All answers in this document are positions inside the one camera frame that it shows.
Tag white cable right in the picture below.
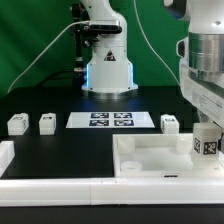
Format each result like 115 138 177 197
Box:
132 0 181 86

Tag white cable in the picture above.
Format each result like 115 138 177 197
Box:
6 20 91 94
132 0 181 86

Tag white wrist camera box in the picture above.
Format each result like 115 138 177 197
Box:
176 37 189 64

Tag white U-shaped fence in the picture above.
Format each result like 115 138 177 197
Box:
0 138 224 208

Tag white square tabletop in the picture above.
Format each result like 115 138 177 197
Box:
113 133 224 178

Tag white cable left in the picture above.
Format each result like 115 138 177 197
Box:
6 20 91 94

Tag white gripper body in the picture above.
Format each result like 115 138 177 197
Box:
180 64 224 128

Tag black cable at base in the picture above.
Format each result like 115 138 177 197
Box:
39 69 88 88

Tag white marker sheet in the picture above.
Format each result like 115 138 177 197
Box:
66 112 155 128

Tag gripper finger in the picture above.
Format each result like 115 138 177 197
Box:
218 132 224 152
199 112 213 123

